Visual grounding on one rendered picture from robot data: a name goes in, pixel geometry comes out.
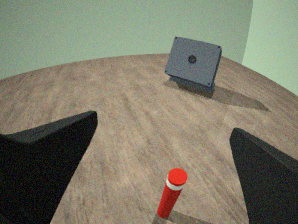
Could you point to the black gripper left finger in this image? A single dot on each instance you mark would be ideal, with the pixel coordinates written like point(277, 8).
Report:
point(37, 164)

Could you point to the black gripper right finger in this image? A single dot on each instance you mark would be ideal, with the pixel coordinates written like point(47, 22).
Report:
point(268, 178)

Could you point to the red peg with white band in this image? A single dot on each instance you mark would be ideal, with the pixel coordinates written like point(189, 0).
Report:
point(174, 182)

